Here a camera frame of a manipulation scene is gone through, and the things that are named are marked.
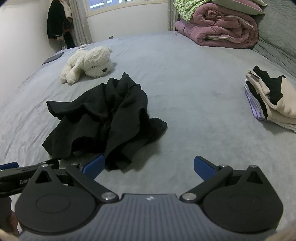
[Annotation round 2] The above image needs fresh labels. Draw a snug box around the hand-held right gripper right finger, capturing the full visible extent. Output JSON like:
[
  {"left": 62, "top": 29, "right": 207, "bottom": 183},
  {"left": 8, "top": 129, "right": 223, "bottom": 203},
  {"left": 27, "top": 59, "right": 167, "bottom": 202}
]
[{"left": 181, "top": 156, "right": 272, "bottom": 204}]

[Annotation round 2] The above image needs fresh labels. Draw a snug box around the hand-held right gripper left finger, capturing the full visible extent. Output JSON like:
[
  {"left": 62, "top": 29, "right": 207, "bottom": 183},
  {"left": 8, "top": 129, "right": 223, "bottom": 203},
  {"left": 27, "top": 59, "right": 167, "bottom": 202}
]
[{"left": 28, "top": 155, "right": 117, "bottom": 204}]

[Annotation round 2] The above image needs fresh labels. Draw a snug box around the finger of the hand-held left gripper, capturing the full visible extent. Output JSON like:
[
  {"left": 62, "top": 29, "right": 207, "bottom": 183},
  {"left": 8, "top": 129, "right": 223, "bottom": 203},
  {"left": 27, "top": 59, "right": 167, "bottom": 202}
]
[
  {"left": 0, "top": 159, "right": 60, "bottom": 174},
  {"left": 0, "top": 161, "right": 19, "bottom": 170}
]

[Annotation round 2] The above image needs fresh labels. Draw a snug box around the black t-shirt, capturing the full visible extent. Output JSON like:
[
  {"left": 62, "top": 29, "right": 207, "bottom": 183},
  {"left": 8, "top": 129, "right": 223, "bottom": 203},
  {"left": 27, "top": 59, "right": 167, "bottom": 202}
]
[{"left": 42, "top": 72, "right": 167, "bottom": 171}]

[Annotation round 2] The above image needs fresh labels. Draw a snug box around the person's left hand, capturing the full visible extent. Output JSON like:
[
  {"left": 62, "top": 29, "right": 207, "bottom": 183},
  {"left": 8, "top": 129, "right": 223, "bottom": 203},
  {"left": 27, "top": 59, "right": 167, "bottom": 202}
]
[{"left": 0, "top": 204, "right": 21, "bottom": 236}]

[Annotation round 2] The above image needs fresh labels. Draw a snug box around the grey bed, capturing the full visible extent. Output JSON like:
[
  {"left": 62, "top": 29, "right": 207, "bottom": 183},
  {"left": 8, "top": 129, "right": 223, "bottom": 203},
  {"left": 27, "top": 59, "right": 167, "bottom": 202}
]
[{"left": 0, "top": 30, "right": 296, "bottom": 241}]

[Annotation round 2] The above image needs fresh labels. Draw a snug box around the white plush dog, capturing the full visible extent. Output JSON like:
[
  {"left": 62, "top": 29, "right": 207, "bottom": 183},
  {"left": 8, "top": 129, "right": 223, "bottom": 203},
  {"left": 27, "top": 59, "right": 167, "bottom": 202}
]
[{"left": 60, "top": 46, "right": 113, "bottom": 84}]

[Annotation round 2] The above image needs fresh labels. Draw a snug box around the dark tablet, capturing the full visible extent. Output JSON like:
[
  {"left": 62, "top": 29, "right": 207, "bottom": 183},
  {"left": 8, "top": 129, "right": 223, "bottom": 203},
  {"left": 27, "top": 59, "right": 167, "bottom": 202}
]
[{"left": 42, "top": 52, "right": 64, "bottom": 65}]

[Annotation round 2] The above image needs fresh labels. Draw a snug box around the black hanging coat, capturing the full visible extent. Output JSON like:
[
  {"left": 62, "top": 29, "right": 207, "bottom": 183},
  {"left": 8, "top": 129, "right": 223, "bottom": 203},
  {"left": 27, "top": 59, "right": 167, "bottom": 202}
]
[{"left": 47, "top": 0, "right": 76, "bottom": 49}]

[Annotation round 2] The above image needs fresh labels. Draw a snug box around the grey patterned curtain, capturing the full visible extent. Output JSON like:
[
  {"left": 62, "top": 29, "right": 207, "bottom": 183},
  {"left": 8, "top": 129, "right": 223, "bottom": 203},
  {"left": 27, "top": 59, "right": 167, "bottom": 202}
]
[
  {"left": 69, "top": 0, "right": 94, "bottom": 45},
  {"left": 166, "top": 0, "right": 177, "bottom": 32}
]

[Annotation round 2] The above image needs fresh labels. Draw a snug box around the pink rolled quilt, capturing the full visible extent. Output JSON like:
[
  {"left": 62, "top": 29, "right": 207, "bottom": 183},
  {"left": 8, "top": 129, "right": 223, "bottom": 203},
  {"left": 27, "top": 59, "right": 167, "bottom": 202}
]
[{"left": 174, "top": 3, "right": 259, "bottom": 49}]

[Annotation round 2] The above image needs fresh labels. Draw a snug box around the grey quilted bedspread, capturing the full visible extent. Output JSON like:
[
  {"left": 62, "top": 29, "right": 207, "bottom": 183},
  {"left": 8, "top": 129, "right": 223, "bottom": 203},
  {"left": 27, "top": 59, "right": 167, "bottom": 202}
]
[{"left": 252, "top": 0, "right": 296, "bottom": 78}]

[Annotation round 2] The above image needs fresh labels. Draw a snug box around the cream hanging garment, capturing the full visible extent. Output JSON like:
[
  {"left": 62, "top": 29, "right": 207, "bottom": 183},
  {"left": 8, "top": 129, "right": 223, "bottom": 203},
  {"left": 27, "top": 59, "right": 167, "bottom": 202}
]
[{"left": 59, "top": 0, "right": 73, "bottom": 19}]

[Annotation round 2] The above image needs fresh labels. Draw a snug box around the green checkered garment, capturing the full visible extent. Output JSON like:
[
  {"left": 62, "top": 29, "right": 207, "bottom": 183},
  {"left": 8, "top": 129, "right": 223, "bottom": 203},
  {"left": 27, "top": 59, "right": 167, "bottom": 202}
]
[{"left": 173, "top": 0, "right": 216, "bottom": 22}]

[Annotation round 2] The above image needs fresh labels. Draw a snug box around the window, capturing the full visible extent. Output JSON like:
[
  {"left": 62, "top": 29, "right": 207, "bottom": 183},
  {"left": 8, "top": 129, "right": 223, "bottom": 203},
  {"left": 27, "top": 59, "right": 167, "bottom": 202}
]
[{"left": 89, "top": 0, "right": 168, "bottom": 12}]

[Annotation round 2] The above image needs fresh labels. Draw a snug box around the pink pillow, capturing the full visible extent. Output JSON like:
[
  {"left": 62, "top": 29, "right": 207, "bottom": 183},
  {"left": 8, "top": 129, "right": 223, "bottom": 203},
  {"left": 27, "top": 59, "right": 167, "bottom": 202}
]
[{"left": 211, "top": 0, "right": 266, "bottom": 15}]

